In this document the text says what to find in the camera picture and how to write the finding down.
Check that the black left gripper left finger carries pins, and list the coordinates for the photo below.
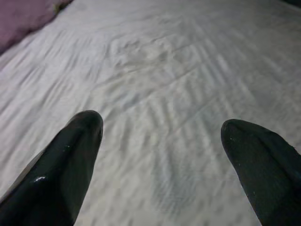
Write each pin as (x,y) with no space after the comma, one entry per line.
(51,179)

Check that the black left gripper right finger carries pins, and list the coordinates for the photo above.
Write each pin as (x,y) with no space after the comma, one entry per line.
(270,179)

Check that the white quilted mattress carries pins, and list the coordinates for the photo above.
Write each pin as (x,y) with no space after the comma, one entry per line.
(164,70)

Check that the pink cartoon blanket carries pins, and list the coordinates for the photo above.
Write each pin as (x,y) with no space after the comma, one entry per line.
(21,18)

